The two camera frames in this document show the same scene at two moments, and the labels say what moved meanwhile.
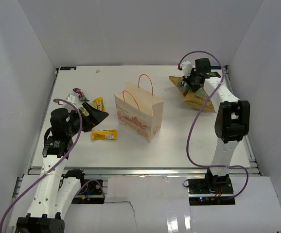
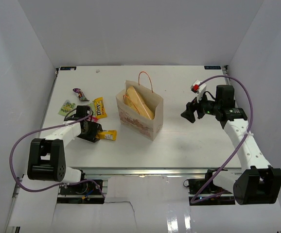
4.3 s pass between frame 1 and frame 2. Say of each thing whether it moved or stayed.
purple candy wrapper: stayed
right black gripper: moved
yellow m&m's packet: stayed
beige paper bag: stayed
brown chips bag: moved
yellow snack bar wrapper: stayed
